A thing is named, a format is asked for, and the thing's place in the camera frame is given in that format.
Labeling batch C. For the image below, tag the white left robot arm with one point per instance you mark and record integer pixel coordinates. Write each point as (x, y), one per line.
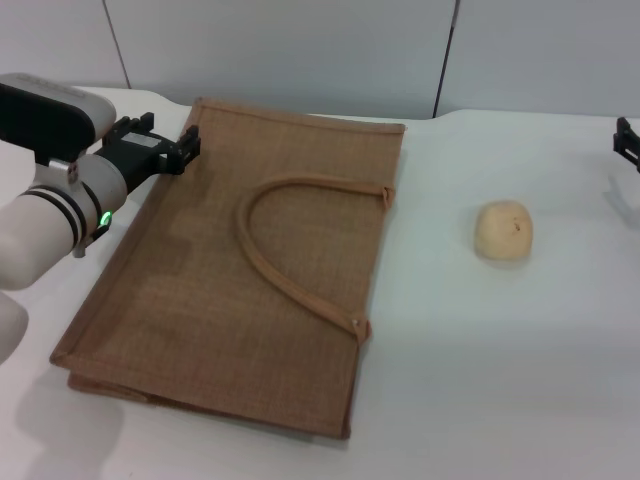
(30, 235)

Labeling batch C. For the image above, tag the black grey wrist camera box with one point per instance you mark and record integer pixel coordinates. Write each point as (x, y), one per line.
(45, 120)

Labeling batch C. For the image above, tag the brown woven handbag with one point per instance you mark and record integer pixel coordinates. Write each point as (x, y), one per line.
(225, 300)

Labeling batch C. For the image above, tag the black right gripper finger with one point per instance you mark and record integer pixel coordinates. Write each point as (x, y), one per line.
(631, 145)

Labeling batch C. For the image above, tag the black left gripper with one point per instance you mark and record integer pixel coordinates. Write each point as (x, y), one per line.
(135, 155)

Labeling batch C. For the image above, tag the egg yolk pastry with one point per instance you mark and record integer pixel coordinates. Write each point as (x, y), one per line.
(502, 230)

